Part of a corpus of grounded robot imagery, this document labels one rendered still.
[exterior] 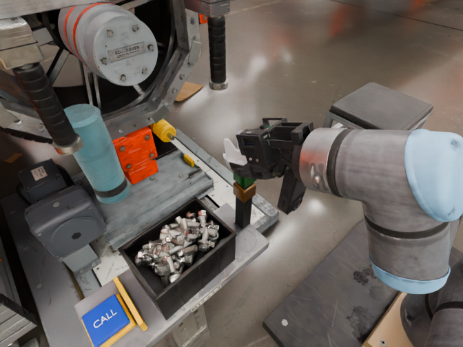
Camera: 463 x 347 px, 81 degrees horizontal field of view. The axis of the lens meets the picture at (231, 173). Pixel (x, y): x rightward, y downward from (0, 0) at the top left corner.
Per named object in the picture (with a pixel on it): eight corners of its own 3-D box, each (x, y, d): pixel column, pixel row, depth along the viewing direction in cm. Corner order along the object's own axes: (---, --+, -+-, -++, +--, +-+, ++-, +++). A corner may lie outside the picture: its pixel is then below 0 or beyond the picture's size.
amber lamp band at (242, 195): (244, 185, 66) (244, 173, 63) (255, 195, 64) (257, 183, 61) (231, 193, 64) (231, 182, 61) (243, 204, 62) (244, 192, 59)
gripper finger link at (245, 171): (240, 153, 52) (275, 158, 46) (242, 161, 53) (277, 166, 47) (222, 165, 50) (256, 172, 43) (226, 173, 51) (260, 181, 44)
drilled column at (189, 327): (193, 313, 99) (177, 257, 69) (210, 337, 93) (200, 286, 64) (169, 333, 94) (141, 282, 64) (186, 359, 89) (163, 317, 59)
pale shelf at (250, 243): (227, 208, 80) (227, 202, 78) (269, 247, 71) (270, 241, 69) (78, 310, 60) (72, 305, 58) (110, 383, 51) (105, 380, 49)
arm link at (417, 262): (459, 250, 39) (464, 180, 34) (440, 317, 33) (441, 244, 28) (388, 233, 46) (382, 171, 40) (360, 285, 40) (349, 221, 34)
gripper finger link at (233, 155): (217, 133, 54) (249, 135, 47) (227, 159, 57) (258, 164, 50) (205, 140, 52) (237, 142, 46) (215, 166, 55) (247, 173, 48)
